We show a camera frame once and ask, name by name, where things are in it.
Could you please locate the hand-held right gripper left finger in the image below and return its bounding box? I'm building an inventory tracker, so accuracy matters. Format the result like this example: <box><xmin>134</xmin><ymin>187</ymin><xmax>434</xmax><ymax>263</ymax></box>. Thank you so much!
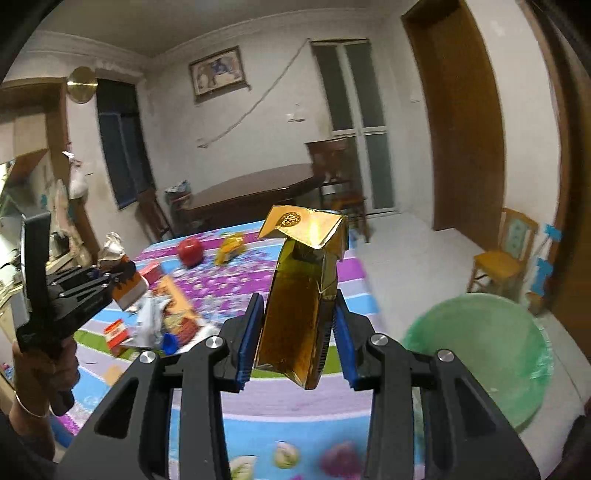
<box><xmin>55</xmin><ymin>292</ymin><xmax>266</xmax><ymax>480</ymax></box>

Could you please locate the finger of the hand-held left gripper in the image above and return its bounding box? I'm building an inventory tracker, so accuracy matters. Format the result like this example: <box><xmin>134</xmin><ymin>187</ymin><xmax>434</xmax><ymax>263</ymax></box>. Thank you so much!
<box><xmin>59</xmin><ymin>276</ymin><xmax>130</xmax><ymax>303</ymax></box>
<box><xmin>46</xmin><ymin>264</ymin><xmax>136</xmax><ymax>288</ymax></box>

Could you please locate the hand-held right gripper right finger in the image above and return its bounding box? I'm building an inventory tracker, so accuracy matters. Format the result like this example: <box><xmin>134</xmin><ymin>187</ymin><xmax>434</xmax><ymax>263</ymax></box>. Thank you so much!
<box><xmin>333</xmin><ymin>288</ymin><xmax>541</xmax><ymax>480</ymax></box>

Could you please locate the orange white carton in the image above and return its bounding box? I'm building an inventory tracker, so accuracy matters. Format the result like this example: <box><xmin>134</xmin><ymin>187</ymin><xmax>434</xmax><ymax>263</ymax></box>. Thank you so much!
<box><xmin>113</xmin><ymin>261</ymin><xmax>151</xmax><ymax>311</ymax></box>

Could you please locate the white wrapper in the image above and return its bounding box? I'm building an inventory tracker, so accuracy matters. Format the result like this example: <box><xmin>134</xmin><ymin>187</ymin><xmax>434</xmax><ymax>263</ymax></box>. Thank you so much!
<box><xmin>134</xmin><ymin>295</ymin><xmax>174</xmax><ymax>347</ymax></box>

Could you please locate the gold foil box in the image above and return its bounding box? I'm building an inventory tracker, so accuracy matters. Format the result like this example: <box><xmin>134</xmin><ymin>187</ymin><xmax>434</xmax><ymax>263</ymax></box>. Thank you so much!
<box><xmin>253</xmin><ymin>204</ymin><xmax>349</xmax><ymax>391</ymax></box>

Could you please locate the green plastic basin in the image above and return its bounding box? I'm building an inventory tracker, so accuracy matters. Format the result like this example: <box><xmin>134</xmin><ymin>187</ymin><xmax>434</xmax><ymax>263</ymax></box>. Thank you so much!
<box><xmin>401</xmin><ymin>293</ymin><xmax>555</xmax><ymax>435</ymax></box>

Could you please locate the person's left forearm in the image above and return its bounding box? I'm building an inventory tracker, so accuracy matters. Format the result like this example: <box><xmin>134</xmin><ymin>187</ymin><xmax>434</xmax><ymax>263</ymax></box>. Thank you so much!
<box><xmin>9</xmin><ymin>392</ymin><xmax>58</xmax><ymax>462</ymax></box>

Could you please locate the person's left hand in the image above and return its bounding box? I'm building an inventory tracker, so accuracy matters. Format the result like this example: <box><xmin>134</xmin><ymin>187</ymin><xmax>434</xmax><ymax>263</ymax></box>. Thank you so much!
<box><xmin>13</xmin><ymin>339</ymin><xmax>80</xmax><ymax>403</ymax></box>

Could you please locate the crumpled beige wrapper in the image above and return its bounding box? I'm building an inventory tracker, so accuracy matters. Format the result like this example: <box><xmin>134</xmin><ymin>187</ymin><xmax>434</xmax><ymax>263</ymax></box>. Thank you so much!
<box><xmin>98</xmin><ymin>232</ymin><xmax>127</xmax><ymax>271</ymax></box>

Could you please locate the small red white box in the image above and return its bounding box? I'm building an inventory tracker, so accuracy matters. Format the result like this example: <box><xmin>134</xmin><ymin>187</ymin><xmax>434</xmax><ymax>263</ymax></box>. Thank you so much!
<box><xmin>104</xmin><ymin>318</ymin><xmax>132</xmax><ymax>356</ymax></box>

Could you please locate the colourful striped printed blanket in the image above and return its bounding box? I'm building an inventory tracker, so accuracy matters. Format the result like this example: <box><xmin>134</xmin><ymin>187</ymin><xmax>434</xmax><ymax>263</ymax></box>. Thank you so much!
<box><xmin>58</xmin><ymin>219</ymin><xmax>426</xmax><ymax>480</ymax></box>

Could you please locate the dark wooden chair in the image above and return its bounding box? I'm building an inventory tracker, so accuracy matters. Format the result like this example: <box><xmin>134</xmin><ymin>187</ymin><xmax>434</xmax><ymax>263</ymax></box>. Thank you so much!
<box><xmin>136</xmin><ymin>187</ymin><xmax>174</xmax><ymax>241</ymax></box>
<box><xmin>305</xmin><ymin>137</ymin><xmax>370</xmax><ymax>243</ymax></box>

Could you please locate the hanging white plastic bag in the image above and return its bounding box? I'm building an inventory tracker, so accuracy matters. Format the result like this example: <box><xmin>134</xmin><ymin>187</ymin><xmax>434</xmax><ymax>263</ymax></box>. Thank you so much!
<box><xmin>68</xmin><ymin>159</ymin><xmax>89</xmax><ymax>200</ymax></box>

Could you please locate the yellow toy car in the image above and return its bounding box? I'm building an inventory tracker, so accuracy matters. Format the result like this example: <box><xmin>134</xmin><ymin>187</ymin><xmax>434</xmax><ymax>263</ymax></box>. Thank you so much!
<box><xmin>215</xmin><ymin>233</ymin><xmax>247</xmax><ymax>266</ymax></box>

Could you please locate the red apple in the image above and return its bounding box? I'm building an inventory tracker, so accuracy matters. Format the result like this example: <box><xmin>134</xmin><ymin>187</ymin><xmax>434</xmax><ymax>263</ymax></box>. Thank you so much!
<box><xmin>178</xmin><ymin>237</ymin><xmax>205</xmax><ymax>267</ymax></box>

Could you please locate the dark window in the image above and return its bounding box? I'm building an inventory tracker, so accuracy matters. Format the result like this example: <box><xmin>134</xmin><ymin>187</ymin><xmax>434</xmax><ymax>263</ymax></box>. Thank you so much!
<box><xmin>95</xmin><ymin>78</ymin><xmax>157</xmax><ymax>210</ymax></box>

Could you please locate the dark wooden dining table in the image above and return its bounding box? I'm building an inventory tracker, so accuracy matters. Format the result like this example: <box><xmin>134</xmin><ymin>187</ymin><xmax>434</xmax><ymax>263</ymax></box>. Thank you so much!
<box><xmin>178</xmin><ymin>164</ymin><xmax>326</xmax><ymax>234</ymax></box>

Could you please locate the brown wooden cabinet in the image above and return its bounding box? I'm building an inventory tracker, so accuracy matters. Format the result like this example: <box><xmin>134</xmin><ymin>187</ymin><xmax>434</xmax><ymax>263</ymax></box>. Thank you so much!
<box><xmin>0</xmin><ymin>78</ymin><xmax>100</xmax><ymax>264</ymax></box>

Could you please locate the yellow wooden chair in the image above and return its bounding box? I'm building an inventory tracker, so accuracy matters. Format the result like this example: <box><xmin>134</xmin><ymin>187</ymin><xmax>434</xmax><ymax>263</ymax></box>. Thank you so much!
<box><xmin>467</xmin><ymin>208</ymin><xmax>540</xmax><ymax>296</ymax></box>

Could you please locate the round gold lamp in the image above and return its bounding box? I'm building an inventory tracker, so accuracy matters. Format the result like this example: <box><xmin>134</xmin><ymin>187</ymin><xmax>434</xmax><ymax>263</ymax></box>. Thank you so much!
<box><xmin>67</xmin><ymin>66</ymin><xmax>99</xmax><ymax>104</ymax></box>

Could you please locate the white glass door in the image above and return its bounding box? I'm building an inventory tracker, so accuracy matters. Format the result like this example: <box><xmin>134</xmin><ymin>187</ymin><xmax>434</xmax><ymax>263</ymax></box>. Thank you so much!
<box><xmin>310</xmin><ymin>39</ymin><xmax>399</xmax><ymax>215</ymax></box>

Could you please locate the brown wooden door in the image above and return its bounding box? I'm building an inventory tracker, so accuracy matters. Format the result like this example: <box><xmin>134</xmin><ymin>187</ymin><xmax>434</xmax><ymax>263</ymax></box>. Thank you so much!
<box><xmin>401</xmin><ymin>0</ymin><xmax>506</xmax><ymax>250</ymax></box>

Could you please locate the silver bracelet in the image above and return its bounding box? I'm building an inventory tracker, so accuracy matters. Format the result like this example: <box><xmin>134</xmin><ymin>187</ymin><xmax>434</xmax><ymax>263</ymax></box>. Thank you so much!
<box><xmin>14</xmin><ymin>392</ymin><xmax>49</xmax><ymax>418</ymax></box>

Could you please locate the white wall cable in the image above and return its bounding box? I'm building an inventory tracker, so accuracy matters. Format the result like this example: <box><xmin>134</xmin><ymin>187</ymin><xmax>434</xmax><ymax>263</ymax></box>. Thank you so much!
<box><xmin>196</xmin><ymin>39</ymin><xmax>309</xmax><ymax>148</ymax></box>

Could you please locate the framed wall picture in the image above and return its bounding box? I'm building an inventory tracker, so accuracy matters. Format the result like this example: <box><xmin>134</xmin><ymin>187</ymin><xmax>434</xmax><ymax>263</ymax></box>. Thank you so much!
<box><xmin>188</xmin><ymin>45</ymin><xmax>245</xmax><ymax>97</ymax></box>

